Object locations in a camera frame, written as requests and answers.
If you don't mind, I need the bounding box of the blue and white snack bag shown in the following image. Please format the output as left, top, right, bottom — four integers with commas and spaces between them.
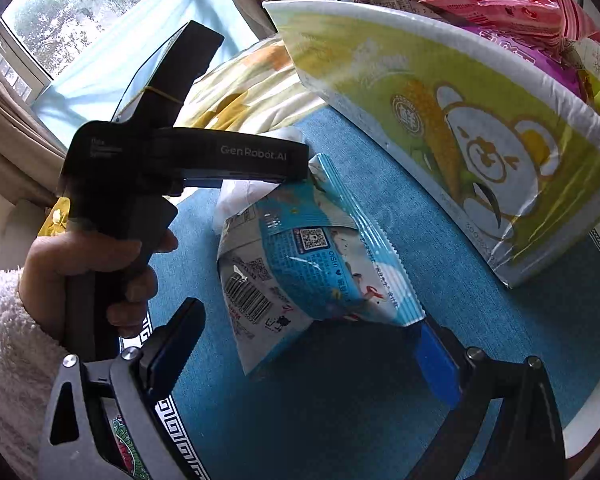
215, 154, 427, 377

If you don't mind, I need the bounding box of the white snack packet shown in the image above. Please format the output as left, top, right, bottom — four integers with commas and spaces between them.
562, 37, 600, 83

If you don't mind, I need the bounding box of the blue tablecloth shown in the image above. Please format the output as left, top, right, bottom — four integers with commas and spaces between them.
115, 107, 600, 480

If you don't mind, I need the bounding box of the green bear print box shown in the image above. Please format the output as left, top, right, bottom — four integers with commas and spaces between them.
261, 0, 600, 290

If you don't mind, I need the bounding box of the window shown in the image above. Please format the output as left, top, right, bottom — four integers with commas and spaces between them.
0, 0, 186, 103

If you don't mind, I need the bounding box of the purple potato chip bag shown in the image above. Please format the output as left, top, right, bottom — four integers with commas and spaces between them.
475, 22, 598, 103

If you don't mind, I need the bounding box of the person's left hand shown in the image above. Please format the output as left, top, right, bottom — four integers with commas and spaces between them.
19, 227, 180, 340

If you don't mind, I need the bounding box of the pink and white candy bag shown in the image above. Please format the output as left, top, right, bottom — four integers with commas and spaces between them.
424, 0, 600, 45

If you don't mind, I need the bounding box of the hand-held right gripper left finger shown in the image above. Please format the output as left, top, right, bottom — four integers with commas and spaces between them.
37, 297, 207, 480

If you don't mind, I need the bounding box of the light blue sheer curtain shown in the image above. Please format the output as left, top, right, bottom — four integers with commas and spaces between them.
30, 0, 261, 133

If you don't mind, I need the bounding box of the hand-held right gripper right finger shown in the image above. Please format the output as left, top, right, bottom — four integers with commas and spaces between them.
412, 321, 568, 480

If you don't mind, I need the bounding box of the yellow floral blanket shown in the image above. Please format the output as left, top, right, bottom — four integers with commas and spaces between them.
37, 35, 327, 238

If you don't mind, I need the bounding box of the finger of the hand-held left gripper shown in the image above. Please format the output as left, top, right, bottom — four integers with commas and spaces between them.
180, 172, 312, 197

